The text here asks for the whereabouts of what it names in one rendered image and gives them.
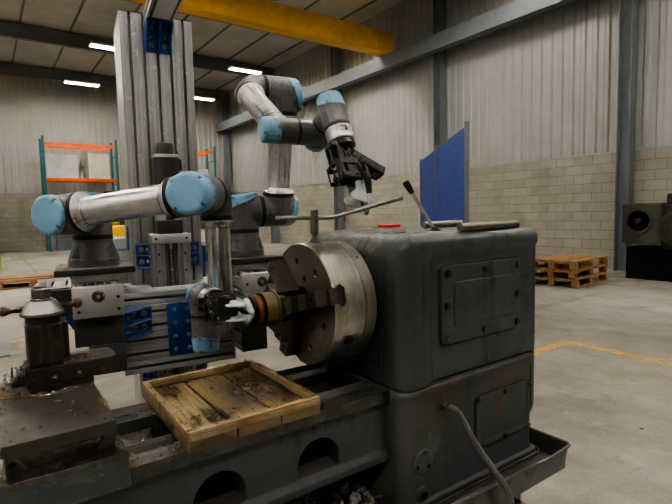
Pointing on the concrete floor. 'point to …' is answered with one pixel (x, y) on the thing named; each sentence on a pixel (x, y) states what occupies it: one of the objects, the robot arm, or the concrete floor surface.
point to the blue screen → (446, 180)
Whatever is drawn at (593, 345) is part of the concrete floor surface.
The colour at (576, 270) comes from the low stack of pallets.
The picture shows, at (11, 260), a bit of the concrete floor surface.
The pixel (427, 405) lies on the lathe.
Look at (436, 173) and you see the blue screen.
